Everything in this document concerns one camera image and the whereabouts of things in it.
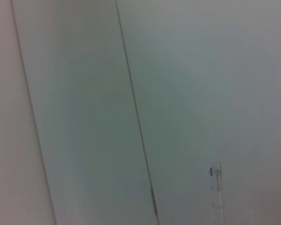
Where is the clear plastic ruler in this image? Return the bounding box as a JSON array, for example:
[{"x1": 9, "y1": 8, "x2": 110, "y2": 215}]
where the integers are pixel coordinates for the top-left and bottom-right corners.
[{"x1": 208, "y1": 161, "x2": 225, "y2": 225}]

